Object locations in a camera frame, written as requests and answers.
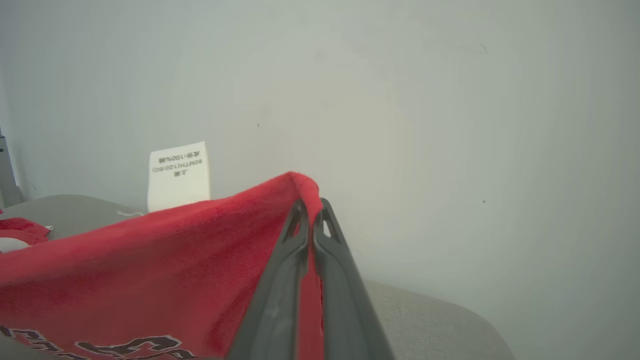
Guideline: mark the red jersey shirt white sleeves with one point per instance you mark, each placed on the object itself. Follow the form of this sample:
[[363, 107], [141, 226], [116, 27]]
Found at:
[[150, 270]]

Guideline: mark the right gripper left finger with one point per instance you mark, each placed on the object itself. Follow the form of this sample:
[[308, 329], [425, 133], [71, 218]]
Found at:
[[275, 300]]

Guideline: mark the red shorts white trim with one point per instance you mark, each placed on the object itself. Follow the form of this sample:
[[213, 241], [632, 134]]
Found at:
[[22, 229]]

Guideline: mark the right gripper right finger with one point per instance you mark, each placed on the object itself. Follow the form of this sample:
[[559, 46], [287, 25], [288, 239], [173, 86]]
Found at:
[[340, 300]]

